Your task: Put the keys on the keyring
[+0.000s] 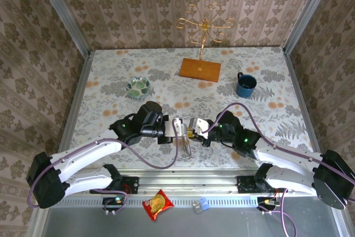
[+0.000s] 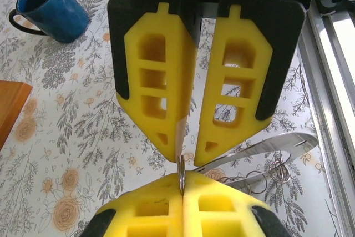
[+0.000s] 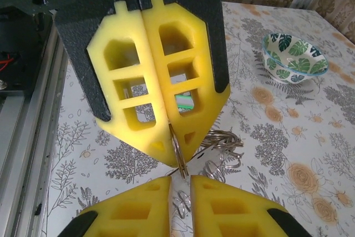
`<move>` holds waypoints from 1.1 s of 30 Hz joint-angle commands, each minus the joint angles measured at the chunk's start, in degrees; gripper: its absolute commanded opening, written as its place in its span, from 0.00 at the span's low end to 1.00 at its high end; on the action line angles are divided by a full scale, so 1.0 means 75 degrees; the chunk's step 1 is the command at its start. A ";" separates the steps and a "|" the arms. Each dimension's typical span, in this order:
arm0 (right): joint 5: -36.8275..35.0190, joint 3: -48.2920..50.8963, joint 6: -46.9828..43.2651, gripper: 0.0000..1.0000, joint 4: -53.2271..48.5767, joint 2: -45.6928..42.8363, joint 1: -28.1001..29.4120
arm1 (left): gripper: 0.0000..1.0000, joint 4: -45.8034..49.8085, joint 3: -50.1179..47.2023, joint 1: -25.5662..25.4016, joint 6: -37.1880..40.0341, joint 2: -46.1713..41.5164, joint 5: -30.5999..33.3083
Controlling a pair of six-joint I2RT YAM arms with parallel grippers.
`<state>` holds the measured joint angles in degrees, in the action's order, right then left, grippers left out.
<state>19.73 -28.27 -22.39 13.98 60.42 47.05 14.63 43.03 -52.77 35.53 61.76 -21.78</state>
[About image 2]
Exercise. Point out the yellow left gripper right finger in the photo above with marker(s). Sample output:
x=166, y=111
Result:
x=222, y=214

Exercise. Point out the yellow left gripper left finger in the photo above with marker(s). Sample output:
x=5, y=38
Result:
x=138, y=214

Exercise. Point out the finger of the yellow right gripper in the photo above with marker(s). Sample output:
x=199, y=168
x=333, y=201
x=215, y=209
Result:
x=249, y=103
x=133, y=81

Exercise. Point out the blue ceramic mug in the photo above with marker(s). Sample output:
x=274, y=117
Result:
x=61, y=12

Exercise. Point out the aluminium front rail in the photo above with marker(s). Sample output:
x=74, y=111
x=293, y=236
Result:
x=332, y=81

